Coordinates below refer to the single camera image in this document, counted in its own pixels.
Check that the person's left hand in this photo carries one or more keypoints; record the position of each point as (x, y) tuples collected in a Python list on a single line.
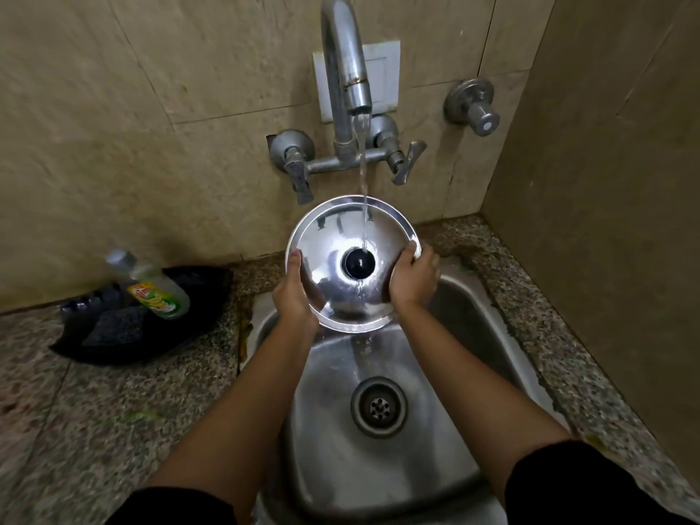
[(292, 300)]

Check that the person's right hand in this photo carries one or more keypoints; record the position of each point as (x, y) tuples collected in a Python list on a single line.
[(414, 281)]

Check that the person's right thumb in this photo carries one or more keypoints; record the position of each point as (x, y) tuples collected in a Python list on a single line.
[(409, 253)]

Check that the person's left thumb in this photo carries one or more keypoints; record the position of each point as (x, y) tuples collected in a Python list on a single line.
[(296, 262)]

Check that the steel pot lid black knob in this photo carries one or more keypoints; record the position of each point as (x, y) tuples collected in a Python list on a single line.
[(350, 251)]

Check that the person's left forearm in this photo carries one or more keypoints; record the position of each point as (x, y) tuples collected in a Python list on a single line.
[(240, 415)]

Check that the person's right forearm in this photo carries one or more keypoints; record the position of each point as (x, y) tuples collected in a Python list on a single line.
[(470, 388)]

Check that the black plastic tray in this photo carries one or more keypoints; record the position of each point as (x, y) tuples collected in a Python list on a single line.
[(197, 317)]

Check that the clear dish soap bottle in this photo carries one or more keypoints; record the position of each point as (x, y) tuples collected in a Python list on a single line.
[(153, 292)]

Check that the round sink drain strainer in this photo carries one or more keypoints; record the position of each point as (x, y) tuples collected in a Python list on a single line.
[(379, 406)]

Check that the stainless steel sink basin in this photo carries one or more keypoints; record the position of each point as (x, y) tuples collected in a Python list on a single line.
[(383, 431)]

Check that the dark scrub sponge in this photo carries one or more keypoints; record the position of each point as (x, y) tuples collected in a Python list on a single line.
[(114, 326)]

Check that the black left sleeve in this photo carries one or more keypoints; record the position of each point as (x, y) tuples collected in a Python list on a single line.
[(169, 508)]

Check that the black sleeve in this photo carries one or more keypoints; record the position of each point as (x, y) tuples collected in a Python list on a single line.
[(169, 508), (579, 486)]

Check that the black right sleeve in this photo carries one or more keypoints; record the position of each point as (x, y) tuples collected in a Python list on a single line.
[(579, 486)]

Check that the chrome wall stop valve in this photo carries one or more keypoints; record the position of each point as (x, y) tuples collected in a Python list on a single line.
[(474, 105)]

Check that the chrome wall-mounted sink faucet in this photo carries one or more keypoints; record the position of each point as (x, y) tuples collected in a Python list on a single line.
[(347, 103)]

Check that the white wall plate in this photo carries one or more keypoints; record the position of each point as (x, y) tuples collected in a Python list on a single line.
[(383, 76)]

